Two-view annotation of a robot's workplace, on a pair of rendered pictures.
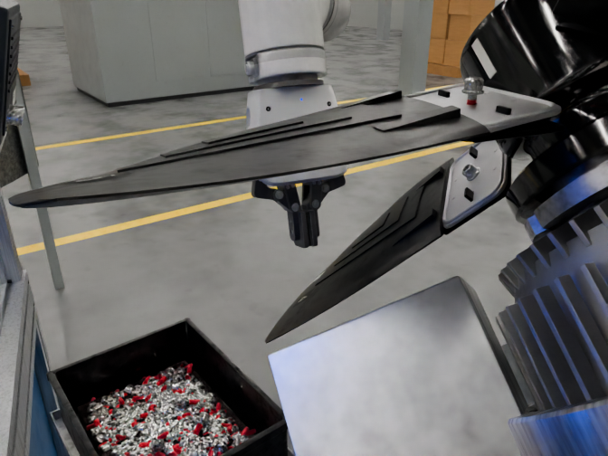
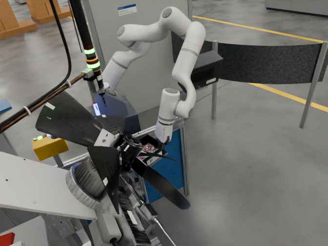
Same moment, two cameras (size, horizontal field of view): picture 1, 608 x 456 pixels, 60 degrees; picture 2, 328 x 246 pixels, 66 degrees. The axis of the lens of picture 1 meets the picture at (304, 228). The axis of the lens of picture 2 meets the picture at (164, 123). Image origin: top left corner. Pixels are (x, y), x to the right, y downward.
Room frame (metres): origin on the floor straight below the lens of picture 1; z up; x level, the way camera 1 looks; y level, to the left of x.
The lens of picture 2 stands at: (0.56, -0.99, 1.91)
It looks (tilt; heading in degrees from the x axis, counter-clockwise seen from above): 37 degrees down; 90
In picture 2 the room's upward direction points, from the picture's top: 7 degrees counter-clockwise
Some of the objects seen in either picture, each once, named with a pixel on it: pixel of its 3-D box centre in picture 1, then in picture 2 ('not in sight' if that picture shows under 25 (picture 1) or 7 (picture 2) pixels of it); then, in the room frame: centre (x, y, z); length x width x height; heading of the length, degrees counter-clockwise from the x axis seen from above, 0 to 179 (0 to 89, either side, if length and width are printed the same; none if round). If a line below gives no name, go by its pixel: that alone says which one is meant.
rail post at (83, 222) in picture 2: not in sight; (79, 213); (-0.11, 0.10, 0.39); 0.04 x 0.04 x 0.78; 23
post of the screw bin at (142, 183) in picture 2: not in sight; (146, 202); (0.36, 0.10, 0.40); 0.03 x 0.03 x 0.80; 38
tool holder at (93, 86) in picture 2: not in sight; (95, 78); (0.33, -0.11, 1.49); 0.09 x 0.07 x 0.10; 58
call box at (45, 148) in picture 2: not in sight; (51, 145); (-0.08, 0.11, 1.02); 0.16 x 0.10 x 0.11; 23
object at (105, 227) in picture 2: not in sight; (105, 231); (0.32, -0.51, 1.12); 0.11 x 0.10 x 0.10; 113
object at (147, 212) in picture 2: not in sight; (149, 211); (0.46, -0.43, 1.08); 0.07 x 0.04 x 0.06; 124
